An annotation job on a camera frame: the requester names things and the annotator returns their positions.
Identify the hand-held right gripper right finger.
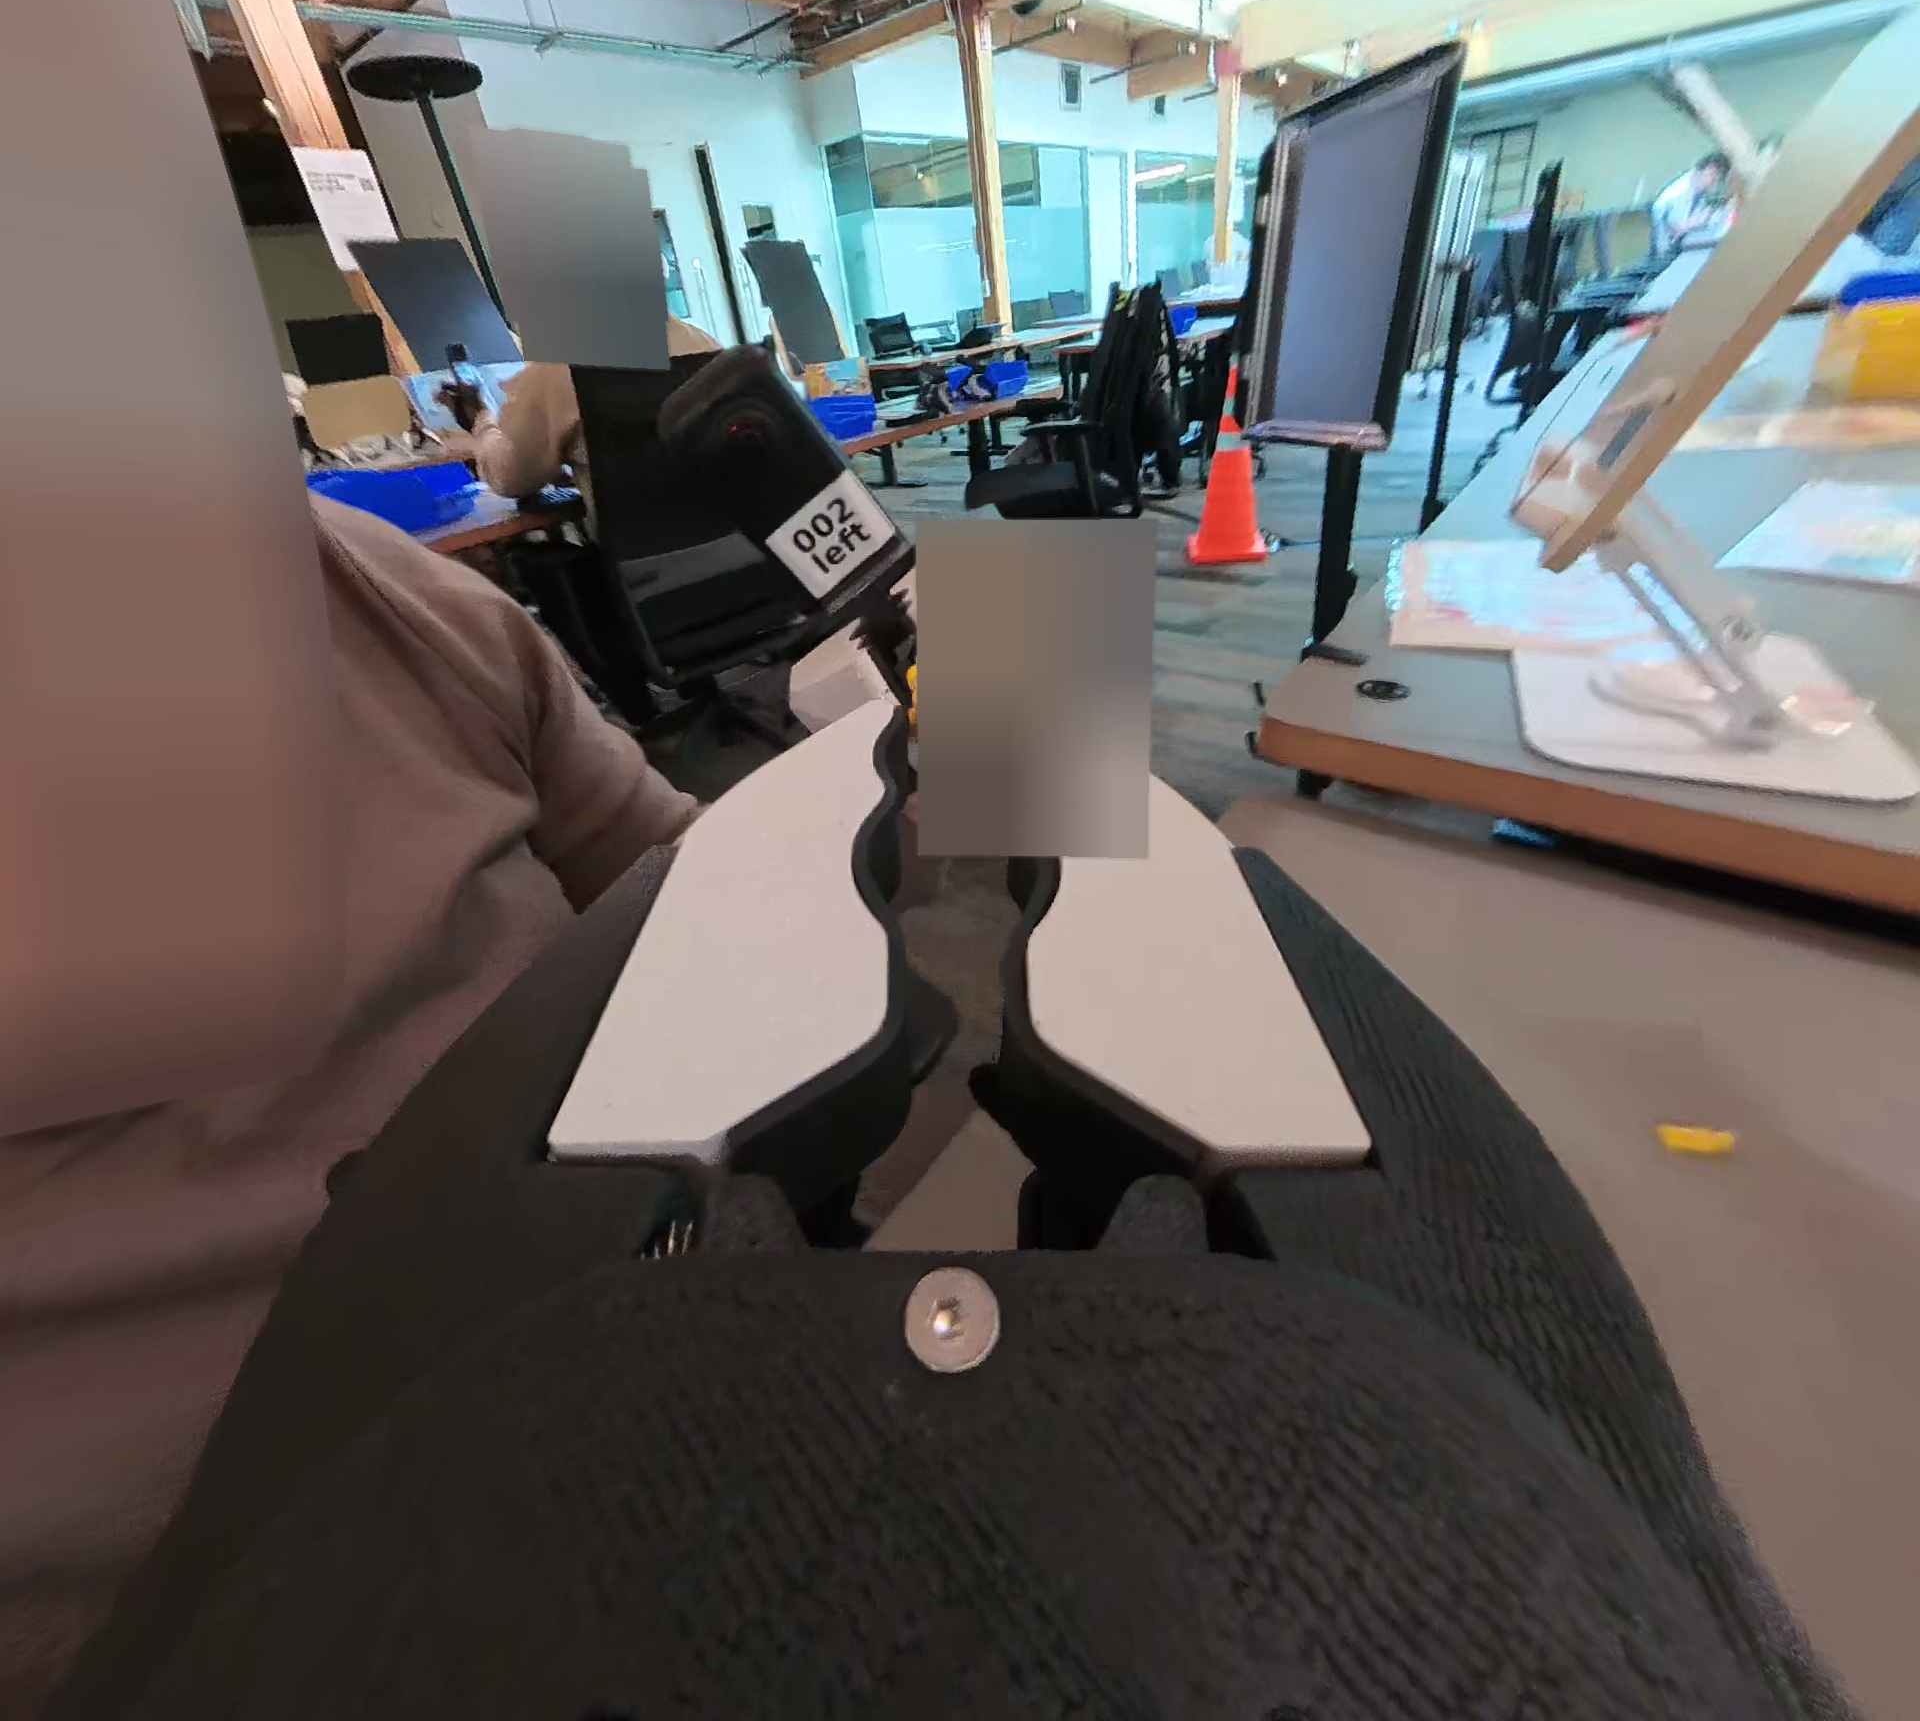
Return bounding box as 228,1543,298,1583
1003,778,1376,1248

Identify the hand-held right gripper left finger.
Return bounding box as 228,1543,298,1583
547,704,914,1248

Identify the black floor lamp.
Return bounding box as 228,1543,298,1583
345,53,505,313

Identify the printed paper sheet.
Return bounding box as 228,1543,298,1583
1386,536,1656,654

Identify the black flat panel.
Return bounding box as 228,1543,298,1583
348,238,524,372
742,238,847,367

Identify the long wooden table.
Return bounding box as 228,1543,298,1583
840,310,1250,484

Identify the orange traffic cone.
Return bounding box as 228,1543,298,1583
1184,368,1277,568

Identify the person's left forearm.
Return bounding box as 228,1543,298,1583
0,495,710,1721

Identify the black monitor on stand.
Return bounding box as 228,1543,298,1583
1242,40,1472,665

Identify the yellow storage bin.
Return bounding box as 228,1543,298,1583
1812,302,1920,407

